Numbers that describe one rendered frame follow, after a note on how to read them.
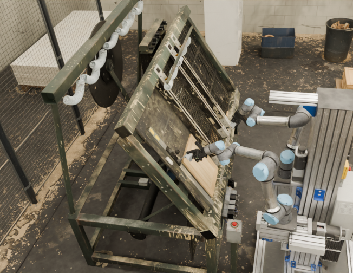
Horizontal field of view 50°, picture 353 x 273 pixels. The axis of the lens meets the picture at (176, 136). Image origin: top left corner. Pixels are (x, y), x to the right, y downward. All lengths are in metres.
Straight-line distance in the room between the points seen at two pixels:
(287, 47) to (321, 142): 4.70
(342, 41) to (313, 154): 4.56
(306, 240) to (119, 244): 2.11
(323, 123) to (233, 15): 4.35
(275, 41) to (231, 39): 0.86
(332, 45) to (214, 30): 2.09
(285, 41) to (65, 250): 5.11
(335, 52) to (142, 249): 4.88
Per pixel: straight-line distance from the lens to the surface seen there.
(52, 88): 2.73
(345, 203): 3.14
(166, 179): 2.87
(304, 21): 8.26
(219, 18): 6.81
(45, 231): 4.79
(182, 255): 4.18
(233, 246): 3.43
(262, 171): 2.63
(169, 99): 3.33
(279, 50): 7.35
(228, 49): 7.03
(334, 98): 2.71
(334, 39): 7.20
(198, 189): 3.25
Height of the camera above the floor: 3.50
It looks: 39 degrees down
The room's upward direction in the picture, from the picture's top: 7 degrees counter-clockwise
